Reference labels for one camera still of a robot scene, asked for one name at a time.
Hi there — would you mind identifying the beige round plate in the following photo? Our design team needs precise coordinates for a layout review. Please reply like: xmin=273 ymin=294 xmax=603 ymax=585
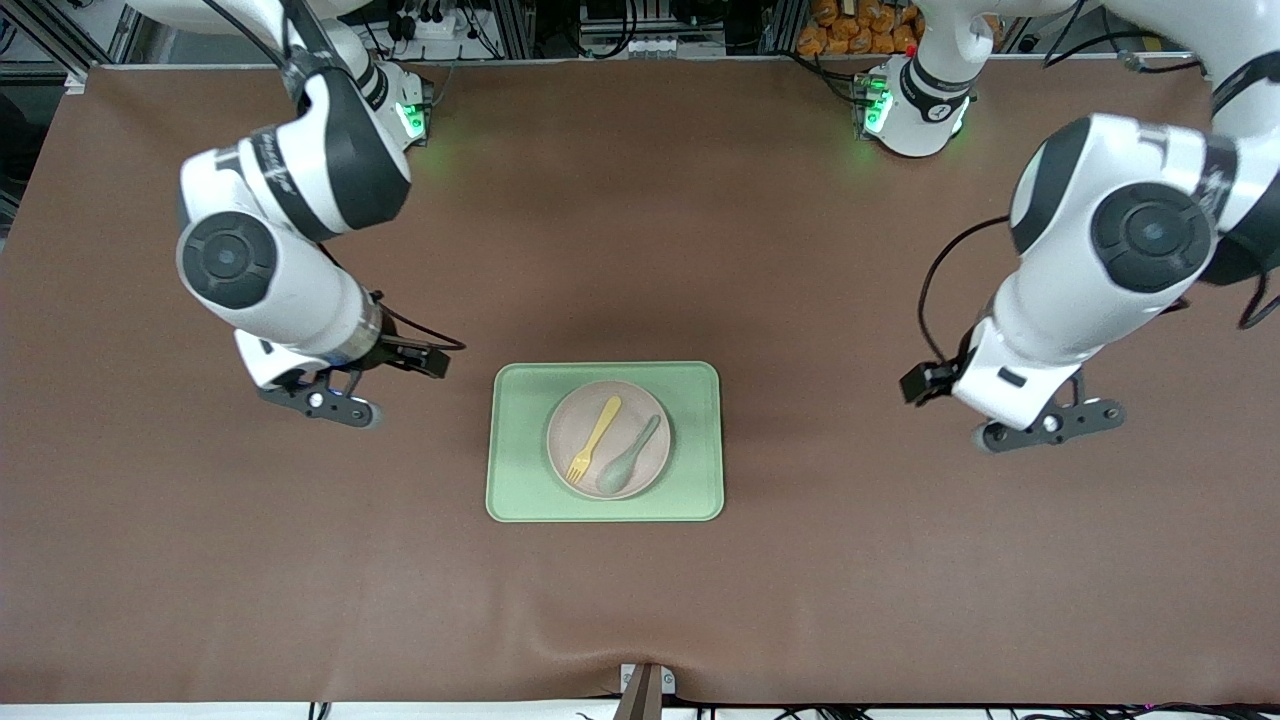
xmin=546 ymin=380 xmax=673 ymax=500

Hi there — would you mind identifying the yellow plastic fork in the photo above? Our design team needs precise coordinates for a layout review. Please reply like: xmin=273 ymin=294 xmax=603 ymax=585
xmin=564 ymin=395 xmax=624 ymax=488

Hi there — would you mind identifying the pale green plastic spoon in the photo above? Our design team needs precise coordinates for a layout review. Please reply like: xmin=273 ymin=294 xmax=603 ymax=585
xmin=596 ymin=413 xmax=663 ymax=497

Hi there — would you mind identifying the light green rectangular tray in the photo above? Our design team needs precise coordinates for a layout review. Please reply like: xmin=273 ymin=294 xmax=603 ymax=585
xmin=485 ymin=361 xmax=725 ymax=524

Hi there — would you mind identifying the brown table cover mat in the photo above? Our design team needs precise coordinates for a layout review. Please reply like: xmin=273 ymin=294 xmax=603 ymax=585
xmin=0 ymin=55 xmax=1280 ymax=707

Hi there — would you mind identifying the white power strip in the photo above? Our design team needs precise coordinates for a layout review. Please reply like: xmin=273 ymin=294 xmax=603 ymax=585
xmin=400 ymin=8 xmax=471 ymax=43

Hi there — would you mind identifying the orange round items pile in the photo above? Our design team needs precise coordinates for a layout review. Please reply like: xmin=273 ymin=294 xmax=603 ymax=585
xmin=797 ymin=0 xmax=926 ymax=57

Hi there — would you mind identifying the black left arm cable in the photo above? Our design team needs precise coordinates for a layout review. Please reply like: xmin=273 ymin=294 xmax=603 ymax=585
xmin=918 ymin=215 xmax=1013 ymax=369

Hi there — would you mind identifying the aluminium frame post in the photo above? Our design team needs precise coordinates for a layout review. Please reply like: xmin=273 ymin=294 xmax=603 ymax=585
xmin=770 ymin=0 xmax=807 ymax=57
xmin=490 ymin=0 xmax=537 ymax=59

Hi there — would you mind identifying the grey metal camera bracket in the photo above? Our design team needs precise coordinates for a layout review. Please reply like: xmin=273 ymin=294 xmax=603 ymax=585
xmin=618 ymin=662 xmax=677 ymax=720

